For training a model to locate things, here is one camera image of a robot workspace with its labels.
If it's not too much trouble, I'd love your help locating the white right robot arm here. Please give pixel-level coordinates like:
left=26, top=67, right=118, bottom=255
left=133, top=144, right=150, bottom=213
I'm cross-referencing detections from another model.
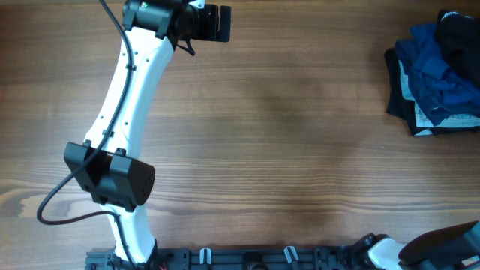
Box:
left=363, top=220, right=479, bottom=270

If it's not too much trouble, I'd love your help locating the blue clothes pile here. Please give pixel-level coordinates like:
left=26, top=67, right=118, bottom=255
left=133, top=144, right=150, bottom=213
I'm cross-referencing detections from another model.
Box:
left=384, top=23, right=479, bottom=137

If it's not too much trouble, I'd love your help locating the black t-shirt with white logo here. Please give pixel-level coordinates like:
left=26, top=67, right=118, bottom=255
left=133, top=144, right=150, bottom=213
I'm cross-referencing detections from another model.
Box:
left=434, top=9, right=479, bottom=89

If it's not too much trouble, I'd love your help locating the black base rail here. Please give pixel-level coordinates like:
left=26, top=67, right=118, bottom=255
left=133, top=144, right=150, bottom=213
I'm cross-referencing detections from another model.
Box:
left=85, top=245, right=419, bottom=270

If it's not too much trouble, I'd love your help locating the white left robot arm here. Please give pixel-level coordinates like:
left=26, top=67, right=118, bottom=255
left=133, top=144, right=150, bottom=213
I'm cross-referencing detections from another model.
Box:
left=64, top=1, right=232, bottom=266

